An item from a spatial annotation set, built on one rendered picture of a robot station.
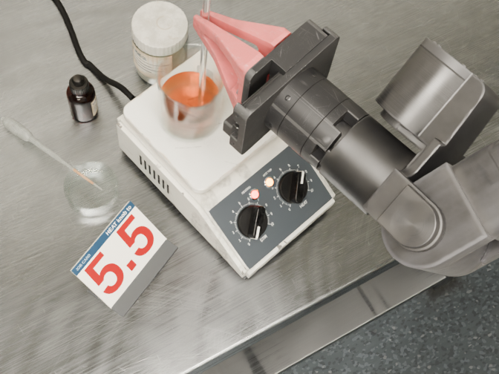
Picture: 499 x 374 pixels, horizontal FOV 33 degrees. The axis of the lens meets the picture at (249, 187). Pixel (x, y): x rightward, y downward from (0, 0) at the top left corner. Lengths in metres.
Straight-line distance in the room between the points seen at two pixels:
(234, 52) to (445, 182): 0.18
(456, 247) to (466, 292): 1.17
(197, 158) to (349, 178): 0.24
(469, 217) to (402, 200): 0.04
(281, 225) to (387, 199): 0.28
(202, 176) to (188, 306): 0.14
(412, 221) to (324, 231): 0.33
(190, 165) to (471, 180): 0.32
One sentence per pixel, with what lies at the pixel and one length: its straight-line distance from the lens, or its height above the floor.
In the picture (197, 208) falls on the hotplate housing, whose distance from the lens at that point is 0.81.
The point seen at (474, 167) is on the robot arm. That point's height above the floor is 1.08.
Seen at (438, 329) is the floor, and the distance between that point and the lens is 1.69.
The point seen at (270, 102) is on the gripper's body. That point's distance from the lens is 0.61.
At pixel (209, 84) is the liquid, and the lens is 0.80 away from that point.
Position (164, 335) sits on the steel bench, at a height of 0.75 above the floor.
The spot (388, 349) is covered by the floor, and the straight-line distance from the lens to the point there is 1.65.
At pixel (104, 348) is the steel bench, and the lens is 0.84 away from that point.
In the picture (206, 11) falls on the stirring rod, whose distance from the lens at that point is 0.65.
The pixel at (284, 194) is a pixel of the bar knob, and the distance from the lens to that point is 0.83.
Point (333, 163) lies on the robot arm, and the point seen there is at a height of 1.02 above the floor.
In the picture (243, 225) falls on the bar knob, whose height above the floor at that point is 0.80.
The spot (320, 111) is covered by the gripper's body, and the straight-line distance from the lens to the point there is 0.61.
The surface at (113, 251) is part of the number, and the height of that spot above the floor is 0.78.
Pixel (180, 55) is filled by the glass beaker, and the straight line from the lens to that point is 0.78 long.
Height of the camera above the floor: 1.56
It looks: 66 degrees down
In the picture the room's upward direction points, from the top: 12 degrees clockwise
